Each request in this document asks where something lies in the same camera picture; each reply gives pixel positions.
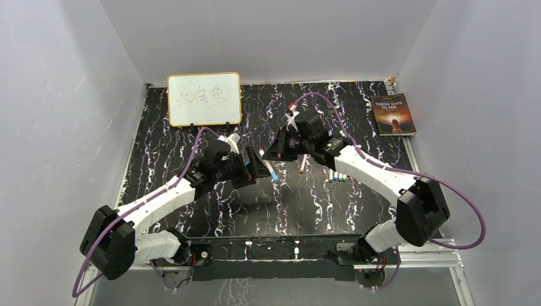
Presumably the yellow capped marker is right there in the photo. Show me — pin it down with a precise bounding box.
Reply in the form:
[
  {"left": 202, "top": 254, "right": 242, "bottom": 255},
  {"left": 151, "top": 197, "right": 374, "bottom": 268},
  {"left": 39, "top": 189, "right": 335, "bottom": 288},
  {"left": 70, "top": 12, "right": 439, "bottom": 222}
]
[{"left": 299, "top": 154, "right": 308, "bottom": 174}]

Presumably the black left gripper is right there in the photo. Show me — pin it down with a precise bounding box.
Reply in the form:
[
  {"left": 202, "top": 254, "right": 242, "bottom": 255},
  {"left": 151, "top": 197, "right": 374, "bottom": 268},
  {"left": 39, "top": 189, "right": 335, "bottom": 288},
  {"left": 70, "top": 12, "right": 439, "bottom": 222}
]
[{"left": 214, "top": 148, "right": 272, "bottom": 189}]

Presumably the blue capped marker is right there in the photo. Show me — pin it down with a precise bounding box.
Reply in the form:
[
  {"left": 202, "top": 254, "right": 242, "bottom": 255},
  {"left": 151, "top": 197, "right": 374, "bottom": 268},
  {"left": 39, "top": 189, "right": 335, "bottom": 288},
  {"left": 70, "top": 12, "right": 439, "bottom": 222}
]
[{"left": 259, "top": 148, "right": 279, "bottom": 182}]

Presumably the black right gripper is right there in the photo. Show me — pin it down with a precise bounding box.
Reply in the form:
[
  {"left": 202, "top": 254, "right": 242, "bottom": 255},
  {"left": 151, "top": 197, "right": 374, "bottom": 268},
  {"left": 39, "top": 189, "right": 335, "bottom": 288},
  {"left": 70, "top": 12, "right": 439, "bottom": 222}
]
[{"left": 263, "top": 127, "right": 314, "bottom": 162}]

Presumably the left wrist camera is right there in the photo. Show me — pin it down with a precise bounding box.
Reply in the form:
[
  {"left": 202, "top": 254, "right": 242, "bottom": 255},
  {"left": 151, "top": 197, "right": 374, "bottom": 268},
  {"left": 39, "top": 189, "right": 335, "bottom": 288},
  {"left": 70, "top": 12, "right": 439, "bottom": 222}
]
[{"left": 224, "top": 133, "right": 240, "bottom": 154}]

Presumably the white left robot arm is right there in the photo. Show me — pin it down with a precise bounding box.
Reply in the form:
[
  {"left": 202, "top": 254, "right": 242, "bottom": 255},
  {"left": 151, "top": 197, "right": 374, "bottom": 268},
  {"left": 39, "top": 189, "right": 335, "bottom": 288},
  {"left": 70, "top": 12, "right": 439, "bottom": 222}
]
[{"left": 80, "top": 140, "right": 271, "bottom": 280}]

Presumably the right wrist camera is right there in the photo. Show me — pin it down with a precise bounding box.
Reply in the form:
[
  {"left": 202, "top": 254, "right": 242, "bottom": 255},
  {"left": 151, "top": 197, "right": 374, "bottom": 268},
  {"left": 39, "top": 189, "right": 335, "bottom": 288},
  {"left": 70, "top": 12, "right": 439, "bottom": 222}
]
[{"left": 286, "top": 103, "right": 300, "bottom": 131}]

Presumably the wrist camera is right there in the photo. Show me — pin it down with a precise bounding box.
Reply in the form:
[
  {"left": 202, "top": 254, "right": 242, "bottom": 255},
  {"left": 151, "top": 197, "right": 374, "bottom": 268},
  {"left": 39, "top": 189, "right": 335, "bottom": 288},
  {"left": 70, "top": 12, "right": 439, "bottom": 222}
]
[
  {"left": 286, "top": 103, "right": 300, "bottom": 131},
  {"left": 224, "top": 133, "right": 240, "bottom": 154}
]

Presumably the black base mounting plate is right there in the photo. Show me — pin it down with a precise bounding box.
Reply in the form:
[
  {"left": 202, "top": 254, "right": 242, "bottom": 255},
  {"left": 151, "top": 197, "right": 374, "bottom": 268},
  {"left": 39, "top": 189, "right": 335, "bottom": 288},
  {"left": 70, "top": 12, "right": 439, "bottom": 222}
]
[{"left": 189, "top": 234, "right": 362, "bottom": 281}]

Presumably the aluminium frame rail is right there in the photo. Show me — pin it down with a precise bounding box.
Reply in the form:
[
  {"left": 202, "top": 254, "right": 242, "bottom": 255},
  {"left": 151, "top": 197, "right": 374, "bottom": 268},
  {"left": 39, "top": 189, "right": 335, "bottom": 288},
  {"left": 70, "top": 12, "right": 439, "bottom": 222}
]
[{"left": 84, "top": 238, "right": 464, "bottom": 272}]

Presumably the dark paperback book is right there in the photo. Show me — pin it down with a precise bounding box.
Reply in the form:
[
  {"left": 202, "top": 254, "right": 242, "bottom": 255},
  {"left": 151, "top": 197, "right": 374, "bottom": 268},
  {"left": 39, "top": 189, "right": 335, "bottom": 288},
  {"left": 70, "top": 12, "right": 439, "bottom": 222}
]
[{"left": 371, "top": 94, "right": 417, "bottom": 136}]

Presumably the small whiteboard with writing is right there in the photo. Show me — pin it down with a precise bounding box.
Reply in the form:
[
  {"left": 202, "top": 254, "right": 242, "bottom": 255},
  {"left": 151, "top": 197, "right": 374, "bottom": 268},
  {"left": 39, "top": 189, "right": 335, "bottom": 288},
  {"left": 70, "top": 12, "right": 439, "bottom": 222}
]
[{"left": 167, "top": 72, "right": 242, "bottom": 128}]

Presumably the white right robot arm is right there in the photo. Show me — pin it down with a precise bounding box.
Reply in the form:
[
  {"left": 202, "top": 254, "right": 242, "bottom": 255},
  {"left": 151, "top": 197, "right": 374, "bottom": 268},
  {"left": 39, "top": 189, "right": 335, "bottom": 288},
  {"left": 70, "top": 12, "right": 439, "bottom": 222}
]
[{"left": 263, "top": 112, "right": 450, "bottom": 264}]

